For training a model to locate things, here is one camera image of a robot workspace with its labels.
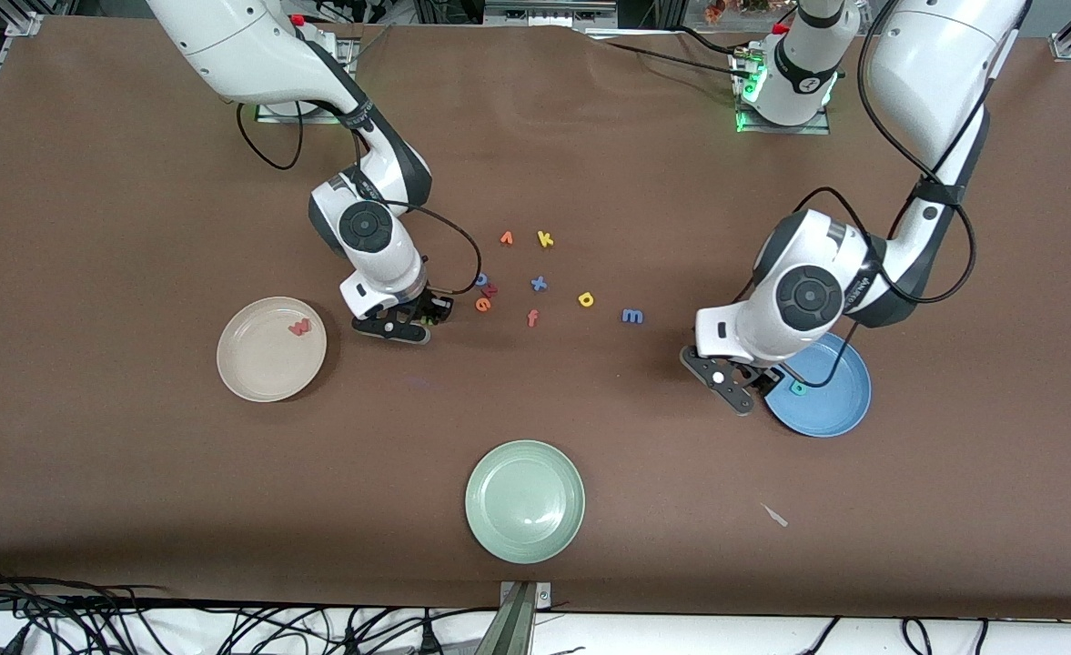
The pale green round plate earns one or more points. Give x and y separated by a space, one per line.
524 501

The brown table cover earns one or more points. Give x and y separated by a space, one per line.
135 473

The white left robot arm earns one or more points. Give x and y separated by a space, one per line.
935 64

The grey metal frame rail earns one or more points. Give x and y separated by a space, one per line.
549 14

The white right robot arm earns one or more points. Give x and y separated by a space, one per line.
253 45

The small orange object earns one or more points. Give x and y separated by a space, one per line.
715 9

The blue foam letter m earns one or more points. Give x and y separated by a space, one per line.
632 311

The beige round plate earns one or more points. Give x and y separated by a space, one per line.
267 359

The blue round plate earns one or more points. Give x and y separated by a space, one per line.
831 405

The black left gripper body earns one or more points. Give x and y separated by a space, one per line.
774 374

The yellow foam letter k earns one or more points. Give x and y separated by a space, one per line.
545 239

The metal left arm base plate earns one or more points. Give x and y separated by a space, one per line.
817 127

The red foam letter w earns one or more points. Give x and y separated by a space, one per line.
300 327

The small white paper scrap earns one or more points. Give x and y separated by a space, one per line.
775 516

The metal camera pole bracket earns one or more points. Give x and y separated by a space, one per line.
519 619

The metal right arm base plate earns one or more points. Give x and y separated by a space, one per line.
271 116

